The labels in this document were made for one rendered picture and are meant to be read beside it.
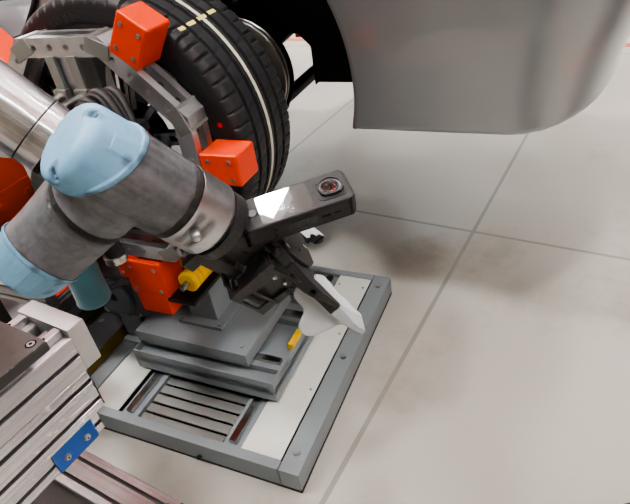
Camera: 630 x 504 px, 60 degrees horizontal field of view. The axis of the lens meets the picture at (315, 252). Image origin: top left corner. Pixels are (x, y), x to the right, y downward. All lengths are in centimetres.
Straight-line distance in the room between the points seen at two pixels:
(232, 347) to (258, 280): 108
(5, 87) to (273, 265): 31
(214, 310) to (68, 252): 121
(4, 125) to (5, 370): 39
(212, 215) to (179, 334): 126
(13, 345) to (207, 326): 88
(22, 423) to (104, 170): 62
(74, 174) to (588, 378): 161
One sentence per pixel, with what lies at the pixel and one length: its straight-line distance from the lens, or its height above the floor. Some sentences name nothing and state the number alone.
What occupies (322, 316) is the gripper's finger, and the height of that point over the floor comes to 94.
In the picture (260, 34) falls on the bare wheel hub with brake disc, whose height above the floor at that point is 97.
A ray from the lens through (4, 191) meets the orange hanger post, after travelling 167.
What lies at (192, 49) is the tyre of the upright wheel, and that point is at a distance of 118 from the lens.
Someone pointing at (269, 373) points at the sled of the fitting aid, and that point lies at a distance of 164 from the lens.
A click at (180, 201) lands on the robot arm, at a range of 47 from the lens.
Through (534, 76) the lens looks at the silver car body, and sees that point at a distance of 136.
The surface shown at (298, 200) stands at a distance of 54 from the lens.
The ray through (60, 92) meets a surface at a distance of 130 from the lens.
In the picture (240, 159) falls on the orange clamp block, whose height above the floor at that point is 87.
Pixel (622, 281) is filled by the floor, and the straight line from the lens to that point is 221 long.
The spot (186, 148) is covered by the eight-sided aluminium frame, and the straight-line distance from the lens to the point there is 116.
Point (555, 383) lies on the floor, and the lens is 180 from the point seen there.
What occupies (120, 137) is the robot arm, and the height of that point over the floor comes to 118.
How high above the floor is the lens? 133
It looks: 35 degrees down
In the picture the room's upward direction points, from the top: 9 degrees counter-clockwise
